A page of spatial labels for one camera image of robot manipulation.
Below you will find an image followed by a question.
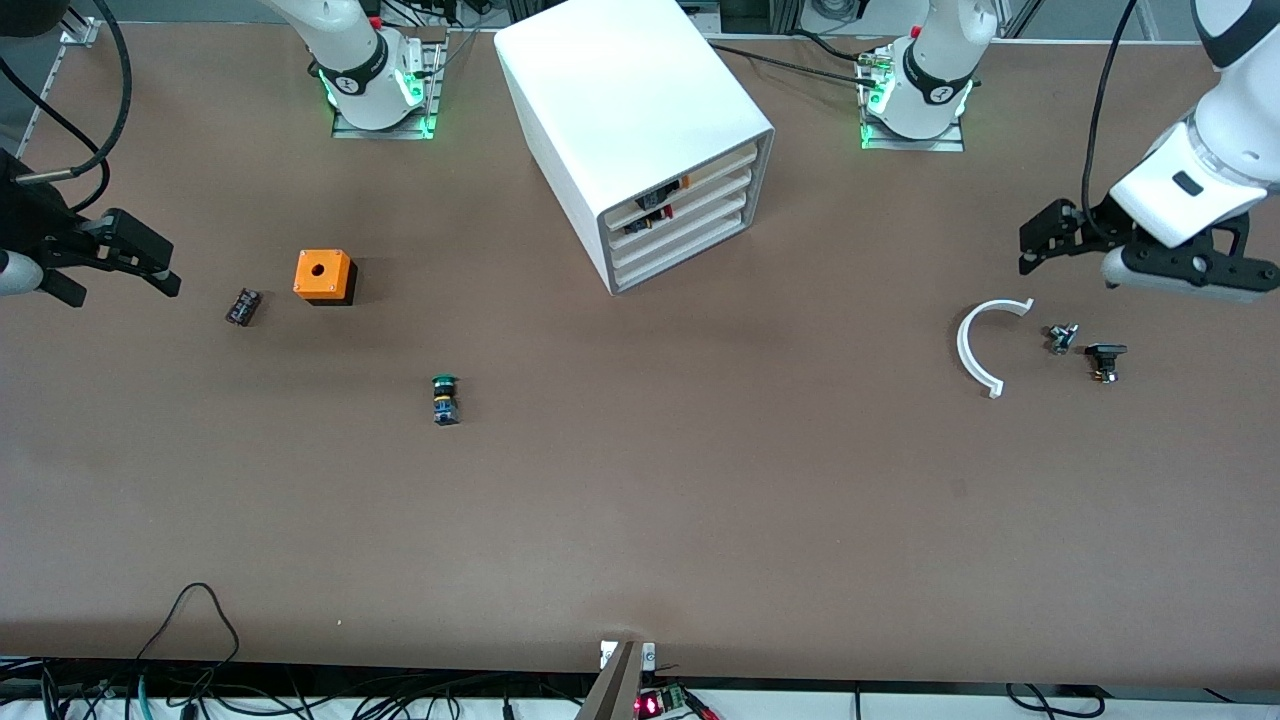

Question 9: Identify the white plastic drawer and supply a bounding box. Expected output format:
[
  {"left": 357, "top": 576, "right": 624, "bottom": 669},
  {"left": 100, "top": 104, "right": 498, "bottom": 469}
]
[
  {"left": 610, "top": 212, "right": 748, "bottom": 294},
  {"left": 608, "top": 190, "right": 751, "bottom": 275},
  {"left": 603, "top": 143, "right": 760, "bottom": 235},
  {"left": 606, "top": 168, "right": 755, "bottom": 255}
]

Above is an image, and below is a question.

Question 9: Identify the white drawer cabinet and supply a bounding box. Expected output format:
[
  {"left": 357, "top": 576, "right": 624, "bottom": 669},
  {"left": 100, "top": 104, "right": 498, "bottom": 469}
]
[{"left": 493, "top": 0, "right": 777, "bottom": 297}]

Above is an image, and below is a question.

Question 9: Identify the orange box with hole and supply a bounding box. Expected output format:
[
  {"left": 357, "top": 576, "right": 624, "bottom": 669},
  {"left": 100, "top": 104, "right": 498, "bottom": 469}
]
[{"left": 293, "top": 249, "right": 358, "bottom": 307}]

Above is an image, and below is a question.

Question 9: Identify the black and orange small part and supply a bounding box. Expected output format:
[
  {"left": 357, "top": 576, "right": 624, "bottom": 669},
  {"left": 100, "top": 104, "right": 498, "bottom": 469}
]
[{"left": 634, "top": 175, "right": 692, "bottom": 212}]

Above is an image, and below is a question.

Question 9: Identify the circuit board with red light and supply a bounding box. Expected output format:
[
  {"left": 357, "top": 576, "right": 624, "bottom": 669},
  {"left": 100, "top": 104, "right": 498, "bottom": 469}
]
[{"left": 635, "top": 685, "right": 693, "bottom": 720}]

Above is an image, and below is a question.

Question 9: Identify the grey metal strut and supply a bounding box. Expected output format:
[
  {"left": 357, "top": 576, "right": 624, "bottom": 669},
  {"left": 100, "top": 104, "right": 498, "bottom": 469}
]
[{"left": 575, "top": 641, "right": 643, "bottom": 720}]

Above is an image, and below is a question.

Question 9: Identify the black knob switch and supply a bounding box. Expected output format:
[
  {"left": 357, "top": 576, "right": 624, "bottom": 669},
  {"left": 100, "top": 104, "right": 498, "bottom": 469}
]
[{"left": 1085, "top": 343, "right": 1129, "bottom": 385}]

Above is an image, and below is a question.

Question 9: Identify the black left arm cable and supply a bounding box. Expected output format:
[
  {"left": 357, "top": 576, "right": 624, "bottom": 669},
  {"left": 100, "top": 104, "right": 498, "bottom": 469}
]
[{"left": 1080, "top": 0, "right": 1143, "bottom": 237}]

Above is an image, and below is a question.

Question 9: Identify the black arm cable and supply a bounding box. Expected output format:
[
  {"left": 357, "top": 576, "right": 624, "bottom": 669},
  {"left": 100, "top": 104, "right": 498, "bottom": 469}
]
[
  {"left": 1080, "top": 0, "right": 1143, "bottom": 237},
  {"left": 0, "top": 0, "right": 134, "bottom": 187}
]

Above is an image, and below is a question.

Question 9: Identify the aluminium arm base plate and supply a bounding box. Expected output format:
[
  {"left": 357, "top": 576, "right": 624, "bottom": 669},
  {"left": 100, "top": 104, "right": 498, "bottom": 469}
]
[
  {"left": 858, "top": 45, "right": 967, "bottom": 153},
  {"left": 330, "top": 30, "right": 447, "bottom": 141}
]

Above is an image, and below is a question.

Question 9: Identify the white curved plastic bracket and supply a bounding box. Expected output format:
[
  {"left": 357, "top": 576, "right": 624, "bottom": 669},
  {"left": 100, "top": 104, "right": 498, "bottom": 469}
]
[{"left": 957, "top": 298, "right": 1035, "bottom": 400}]

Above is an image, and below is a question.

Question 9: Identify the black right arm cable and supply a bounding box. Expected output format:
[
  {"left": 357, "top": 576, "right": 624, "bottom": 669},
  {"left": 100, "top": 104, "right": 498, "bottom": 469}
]
[{"left": 0, "top": 0, "right": 134, "bottom": 187}]

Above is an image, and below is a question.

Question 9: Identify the black cable on table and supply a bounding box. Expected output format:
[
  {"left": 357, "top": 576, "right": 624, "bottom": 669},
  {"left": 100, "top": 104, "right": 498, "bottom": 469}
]
[{"left": 705, "top": 40, "right": 887, "bottom": 91}]

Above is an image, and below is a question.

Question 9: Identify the black looped cable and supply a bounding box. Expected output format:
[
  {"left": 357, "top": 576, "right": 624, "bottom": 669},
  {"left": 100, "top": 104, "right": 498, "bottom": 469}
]
[{"left": 133, "top": 583, "right": 242, "bottom": 701}]

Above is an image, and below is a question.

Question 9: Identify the black curved cable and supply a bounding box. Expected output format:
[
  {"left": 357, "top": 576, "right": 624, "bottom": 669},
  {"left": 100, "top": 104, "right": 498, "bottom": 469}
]
[{"left": 1004, "top": 683, "right": 1107, "bottom": 720}]

